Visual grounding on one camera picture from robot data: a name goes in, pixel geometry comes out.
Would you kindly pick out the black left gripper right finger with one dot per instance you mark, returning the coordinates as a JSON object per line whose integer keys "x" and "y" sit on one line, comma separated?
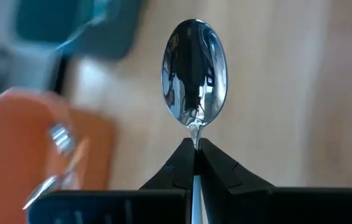
{"x": 241, "y": 205}

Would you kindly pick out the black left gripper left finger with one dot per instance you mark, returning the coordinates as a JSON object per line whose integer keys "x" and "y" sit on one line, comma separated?
{"x": 163, "y": 205}

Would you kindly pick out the orange plastic bin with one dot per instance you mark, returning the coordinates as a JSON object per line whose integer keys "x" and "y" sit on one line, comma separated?
{"x": 14, "y": 140}

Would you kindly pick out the teal plastic bin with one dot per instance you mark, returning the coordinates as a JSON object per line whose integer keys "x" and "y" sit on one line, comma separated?
{"x": 107, "y": 37}

